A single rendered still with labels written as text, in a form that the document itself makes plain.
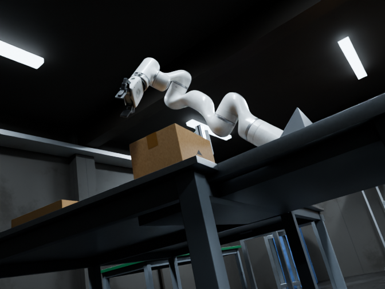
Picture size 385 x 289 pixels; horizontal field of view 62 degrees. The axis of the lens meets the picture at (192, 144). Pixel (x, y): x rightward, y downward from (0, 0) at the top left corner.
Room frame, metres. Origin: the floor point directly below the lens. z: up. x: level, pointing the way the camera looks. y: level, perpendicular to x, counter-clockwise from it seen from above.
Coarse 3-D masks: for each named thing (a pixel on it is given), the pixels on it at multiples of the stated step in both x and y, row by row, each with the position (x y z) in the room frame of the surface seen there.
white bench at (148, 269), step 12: (228, 252) 4.56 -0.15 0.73; (120, 264) 3.40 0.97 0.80; (132, 264) 3.32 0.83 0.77; (144, 264) 3.27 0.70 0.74; (156, 264) 3.38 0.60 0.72; (168, 264) 4.47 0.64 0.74; (180, 264) 4.67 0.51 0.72; (240, 264) 4.74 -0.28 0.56; (108, 276) 3.58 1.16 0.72; (240, 276) 4.77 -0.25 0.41; (108, 288) 3.61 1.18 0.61
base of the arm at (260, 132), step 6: (258, 120) 1.39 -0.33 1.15; (252, 126) 1.38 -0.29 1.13; (258, 126) 1.37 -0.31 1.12; (264, 126) 1.37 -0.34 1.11; (270, 126) 1.37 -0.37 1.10; (252, 132) 1.39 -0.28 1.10; (258, 132) 1.37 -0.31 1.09; (264, 132) 1.36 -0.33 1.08; (270, 132) 1.35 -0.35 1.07; (276, 132) 1.35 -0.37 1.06; (252, 138) 1.40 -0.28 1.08; (258, 138) 1.38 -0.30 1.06; (264, 138) 1.37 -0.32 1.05; (270, 138) 1.35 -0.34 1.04; (276, 138) 1.34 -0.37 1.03; (258, 144) 1.41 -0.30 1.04
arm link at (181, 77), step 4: (172, 72) 1.54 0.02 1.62; (176, 72) 1.54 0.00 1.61; (180, 72) 1.54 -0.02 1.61; (184, 72) 1.55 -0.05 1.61; (172, 76) 1.53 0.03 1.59; (176, 76) 1.54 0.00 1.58; (180, 76) 1.55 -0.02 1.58; (184, 76) 1.56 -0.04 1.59; (188, 76) 1.57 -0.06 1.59; (172, 80) 1.56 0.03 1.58; (176, 80) 1.56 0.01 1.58; (180, 80) 1.56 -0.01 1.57; (184, 80) 1.57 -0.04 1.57; (188, 80) 1.58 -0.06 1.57; (180, 84) 1.58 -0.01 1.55; (184, 84) 1.58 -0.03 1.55; (188, 84) 1.60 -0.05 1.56
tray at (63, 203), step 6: (54, 204) 1.02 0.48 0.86; (60, 204) 1.01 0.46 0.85; (66, 204) 1.02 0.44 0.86; (36, 210) 1.06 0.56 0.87; (42, 210) 1.04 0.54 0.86; (48, 210) 1.03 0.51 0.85; (54, 210) 1.02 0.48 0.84; (24, 216) 1.09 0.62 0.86; (30, 216) 1.07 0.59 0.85; (36, 216) 1.06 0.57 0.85; (12, 222) 1.11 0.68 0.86; (18, 222) 1.10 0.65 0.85; (24, 222) 1.09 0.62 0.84
